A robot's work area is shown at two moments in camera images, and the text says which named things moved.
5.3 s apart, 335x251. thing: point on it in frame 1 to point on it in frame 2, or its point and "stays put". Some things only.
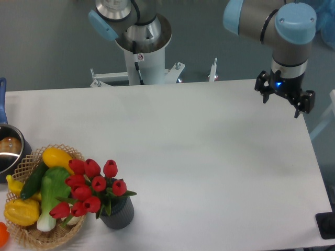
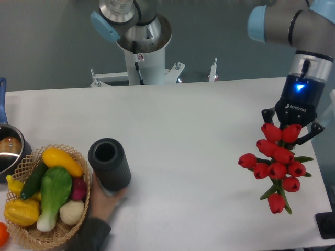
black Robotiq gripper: [291, 88] to [298, 105]
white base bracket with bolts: [171, 75] stays put
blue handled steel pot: [15, 149] stays put
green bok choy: [56, 185] stays put
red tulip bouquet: [89, 191] to [276, 161]
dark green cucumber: [33, 182] stays put
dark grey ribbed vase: [122, 214] to [108, 158]
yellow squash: [53, 157] stays put
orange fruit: [4, 235] stays put
